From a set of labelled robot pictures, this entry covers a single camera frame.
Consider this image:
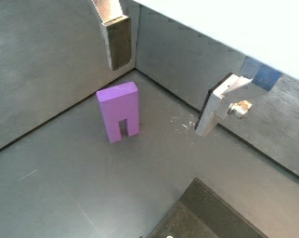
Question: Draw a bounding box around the black curved holder bracket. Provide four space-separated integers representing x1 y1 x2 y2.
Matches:
147 178 269 238

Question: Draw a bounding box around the purple double-square peg block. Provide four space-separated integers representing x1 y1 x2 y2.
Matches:
96 82 140 143

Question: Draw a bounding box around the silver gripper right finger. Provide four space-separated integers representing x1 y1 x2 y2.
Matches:
196 57 283 137

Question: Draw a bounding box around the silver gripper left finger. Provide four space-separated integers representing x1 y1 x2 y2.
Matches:
89 0 132 71

